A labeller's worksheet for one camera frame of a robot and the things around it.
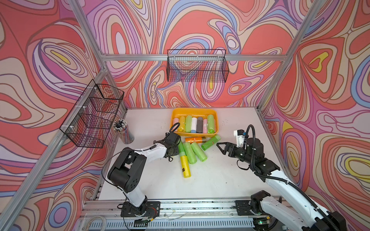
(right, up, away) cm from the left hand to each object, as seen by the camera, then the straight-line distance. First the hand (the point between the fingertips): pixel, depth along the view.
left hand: (175, 151), depth 95 cm
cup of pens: (-33, +17, -9) cm, 38 cm away
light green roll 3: (+24, +16, +2) cm, 29 cm away
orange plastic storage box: (+14, +27, +17) cm, 35 cm away
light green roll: (+9, -1, -4) cm, 10 cm away
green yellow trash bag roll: (+6, -4, -6) cm, 9 cm away
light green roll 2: (+15, 0, -3) cm, 15 cm away
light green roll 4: (+9, +18, +10) cm, 22 cm away
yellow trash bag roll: (+4, +19, +10) cm, 22 cm away
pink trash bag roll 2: (-2, +20, +13) cm, 24 cm away
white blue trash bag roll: (+12, +15, +8) cm, 21 cm away
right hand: (+27, +5, -16) cm, 32 cm away
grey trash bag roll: (+17, +17, +10) cm, 26 cm away
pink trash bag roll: (+20, +16, +8) cm, 27 cm away
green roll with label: (+23, +5, +2) cm, 23 cm away
